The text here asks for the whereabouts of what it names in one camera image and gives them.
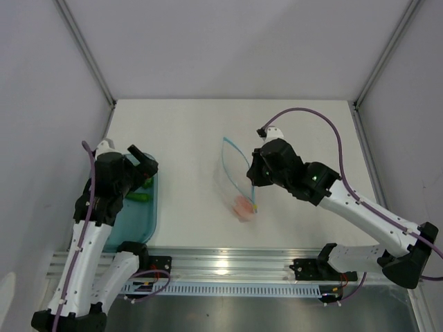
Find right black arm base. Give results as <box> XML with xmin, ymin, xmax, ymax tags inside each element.
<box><xmin>289</xmin><ymin>258</ymin><xmax>358</xmax><ymax>282</ymax></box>

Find aluminium mounting rail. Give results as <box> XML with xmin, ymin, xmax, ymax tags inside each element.
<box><xmin>46</xmin><ymin>246</ymin><xmax>425</xmax><ymax>286</ymax></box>

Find green toy chili pepper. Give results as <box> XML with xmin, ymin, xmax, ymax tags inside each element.
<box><xmin>125</xmin><ymin>192</ymin><xmax>152</xmax><ymax>203</ymax></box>

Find right aluminium frame post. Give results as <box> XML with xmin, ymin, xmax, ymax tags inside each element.
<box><xmin>351</xmin><ymin>0</ymin><xmax>424</xmax><ymax>108</ymax></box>

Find teal plastic tray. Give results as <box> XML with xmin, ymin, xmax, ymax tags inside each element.
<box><xmin>99</xmin><ymin>153</ymin><xmax>158</xmax><ymax>252</ymax></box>

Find clear zip top bag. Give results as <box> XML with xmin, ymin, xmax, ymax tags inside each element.
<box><xmin>213</xmin><ymin>136</ymin><xmax>257</xmax><ymax>222</ymax></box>

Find orange toy fruit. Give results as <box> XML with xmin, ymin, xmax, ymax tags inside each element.
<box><xmin>233</xmin><ymin>196</ymin><xmax>255</xmax><ymax>221</ymax></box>

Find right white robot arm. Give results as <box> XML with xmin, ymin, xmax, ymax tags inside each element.
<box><xmin>246</xmin><ymin>138</ymin><xmax>439</xmax><ymax>289</ymax></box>

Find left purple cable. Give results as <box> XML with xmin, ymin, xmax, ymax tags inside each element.
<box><xmin>51</xmin><ymin>140</ymin><xmax>98</xmax><ymax>329</ymax></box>

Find green toy bell pepper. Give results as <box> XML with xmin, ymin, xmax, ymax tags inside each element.
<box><xmin>142</xmin><ymin>178</ymin><xmax>154</xmax><ymax>189</ymax></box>

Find aluminium frame post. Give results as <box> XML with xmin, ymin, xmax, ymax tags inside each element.
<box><xmin>351</xmin><ymin>0</ymin><xmax>424</xmax><ymax>108</ymax></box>
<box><xmin>52</xmin><ymin>0</ymin><xmax>116</xmax><ymax>109</ymax></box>

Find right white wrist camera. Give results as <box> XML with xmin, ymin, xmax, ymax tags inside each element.
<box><xmin>257</xmin><ymin>126</ymin><xmax>284</xmax><ymax>143</ymax></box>

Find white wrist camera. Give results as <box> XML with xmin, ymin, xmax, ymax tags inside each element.
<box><xmin>95</xmin><ymin>138</ymin><xmax>116</xmax><ymax>158</ymax></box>
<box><xmin>257</xmin><ymin>126</ymin><xmax>284</xmax><ymax>143</ymax></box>

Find white slotted cable duct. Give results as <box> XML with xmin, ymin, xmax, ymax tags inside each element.
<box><xmin>120</xmin><ymin>281</ymin><xmax>321</xmax><ymax>297</ymax></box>

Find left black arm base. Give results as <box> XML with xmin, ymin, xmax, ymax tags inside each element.
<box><xmin>133</xmin><ymin>256</ymin><xmax>172</xmax><ymax>279</ymax></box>

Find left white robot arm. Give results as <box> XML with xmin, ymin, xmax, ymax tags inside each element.
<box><xmin>31</xmin><ymin>140</ymin><xmax>159</xmax><ymax>331</ymax></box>

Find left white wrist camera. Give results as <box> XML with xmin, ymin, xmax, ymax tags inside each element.
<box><xmin>95</xmin><ymin>138</ymin><xmax>116</xmax><ymax>158</ymax></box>

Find left aluminium frame post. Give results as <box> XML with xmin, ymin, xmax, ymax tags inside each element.
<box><xmin>52</xmin><ymin>0</ymin><xmax>116</xmax><ymax>109</ymax></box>

